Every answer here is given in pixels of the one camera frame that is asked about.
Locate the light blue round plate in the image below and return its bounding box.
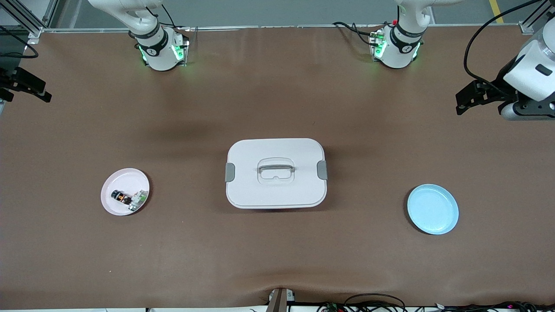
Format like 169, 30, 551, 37
407, 184, 459, 235

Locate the pink round plate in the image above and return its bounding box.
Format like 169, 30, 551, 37
101, 168, 150, 216

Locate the white lidded storage box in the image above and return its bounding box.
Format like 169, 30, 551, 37
225, 138, 328, 210

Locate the brown table mat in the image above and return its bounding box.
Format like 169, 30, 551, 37
0, 25, 555, 310

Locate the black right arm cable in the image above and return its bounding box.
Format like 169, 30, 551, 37
0, 26, 39, 59

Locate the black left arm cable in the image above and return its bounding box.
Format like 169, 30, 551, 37
464, 0, 532, 87

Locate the aluminium frame post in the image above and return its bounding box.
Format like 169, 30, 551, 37
0, 0, 59, 39
519, 0, 549, 34

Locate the black arm base cable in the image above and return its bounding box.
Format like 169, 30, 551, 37
332, 22, 382, 47

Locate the green and white switch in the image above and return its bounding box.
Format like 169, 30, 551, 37
129, 190, 149, 213

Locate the black cable bundle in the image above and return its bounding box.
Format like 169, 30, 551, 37
317, 293, 555, 312

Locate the grey box handle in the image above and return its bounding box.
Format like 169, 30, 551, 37
258, 158, 296, 185

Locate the brown metal table bracket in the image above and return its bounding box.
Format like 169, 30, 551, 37
265, 287, 296, 312

